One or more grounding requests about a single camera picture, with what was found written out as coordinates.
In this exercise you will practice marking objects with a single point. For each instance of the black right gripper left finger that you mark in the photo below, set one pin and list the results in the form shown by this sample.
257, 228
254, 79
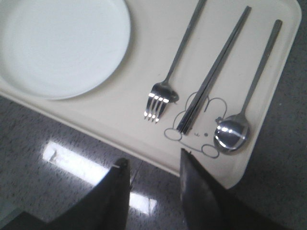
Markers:
105, 207

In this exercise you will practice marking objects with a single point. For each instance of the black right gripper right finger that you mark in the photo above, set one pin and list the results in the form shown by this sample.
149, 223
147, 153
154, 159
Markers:
207, 205

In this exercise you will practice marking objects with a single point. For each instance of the silver spoon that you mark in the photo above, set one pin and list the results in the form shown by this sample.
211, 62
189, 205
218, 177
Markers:
233, 132

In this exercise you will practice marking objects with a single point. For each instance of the silver fork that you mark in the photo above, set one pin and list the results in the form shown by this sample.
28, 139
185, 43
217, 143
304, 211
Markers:
162, 93

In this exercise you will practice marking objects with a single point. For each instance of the white round plate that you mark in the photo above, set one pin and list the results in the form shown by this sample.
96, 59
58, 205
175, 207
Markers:
58, 49

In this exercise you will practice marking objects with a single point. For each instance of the cream rabbit serving tray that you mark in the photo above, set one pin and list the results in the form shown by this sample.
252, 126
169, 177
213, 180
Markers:
212, 80

